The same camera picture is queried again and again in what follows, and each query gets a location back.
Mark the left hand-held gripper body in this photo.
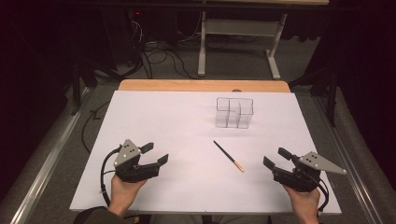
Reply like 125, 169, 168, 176
112, 138, 160, 184

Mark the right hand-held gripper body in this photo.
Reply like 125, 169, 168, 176
272, 151, 347, 193

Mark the black pencil with orange end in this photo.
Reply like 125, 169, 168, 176
213, 140, 246, 173

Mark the clear acrylic divided holder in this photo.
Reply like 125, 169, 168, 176
215, 96, 255, 130

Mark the person's left hand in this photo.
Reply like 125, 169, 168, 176
107, 175, 148, 217

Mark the person's right hand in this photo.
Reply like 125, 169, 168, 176
282, 185, 321, 224

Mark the white board table cover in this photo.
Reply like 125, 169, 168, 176
68, 90, 343, 216

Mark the black metal stand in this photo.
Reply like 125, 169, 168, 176
69, 60, 98, 117
288, 68, 340, 128

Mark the wooden table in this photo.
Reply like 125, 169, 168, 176
118, 78, 292, 93

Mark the dark computer case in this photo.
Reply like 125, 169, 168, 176
102, 8, 143, 71

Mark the left hand-held gripper black cable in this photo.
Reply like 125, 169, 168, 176
99, 146, 123, 207

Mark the hand-held gripper black cable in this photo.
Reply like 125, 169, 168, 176
99, 146, 123, 207
316, 178, 331, 217

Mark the right hand-held gripper black cable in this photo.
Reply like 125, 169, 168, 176
316, 178, 331, 217

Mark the aluminium floor rail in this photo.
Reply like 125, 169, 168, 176
314, 96, 379, 224
8, 87, 92, 224

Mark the black floor cable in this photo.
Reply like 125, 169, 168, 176
81, 99, 111, 155

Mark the bundle of floor cables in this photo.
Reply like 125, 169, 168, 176
125, 18, 200, 80

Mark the white metal desk frame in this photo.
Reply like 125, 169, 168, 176
192, 0, 331, 80

